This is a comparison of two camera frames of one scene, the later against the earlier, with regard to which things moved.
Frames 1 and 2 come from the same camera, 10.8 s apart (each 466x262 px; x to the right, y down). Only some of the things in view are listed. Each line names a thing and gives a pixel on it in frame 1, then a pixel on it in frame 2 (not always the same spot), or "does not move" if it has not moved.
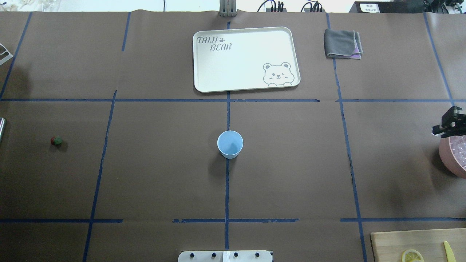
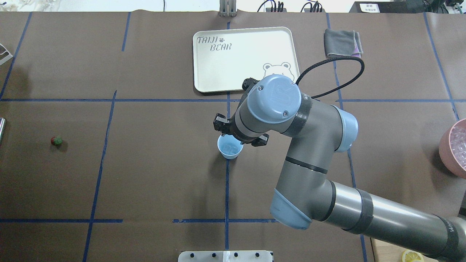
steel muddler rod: x=2 y=122 does not move
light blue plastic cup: x=230 y=143 does not move
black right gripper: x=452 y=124 → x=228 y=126
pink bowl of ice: x=453 y=151 does not move
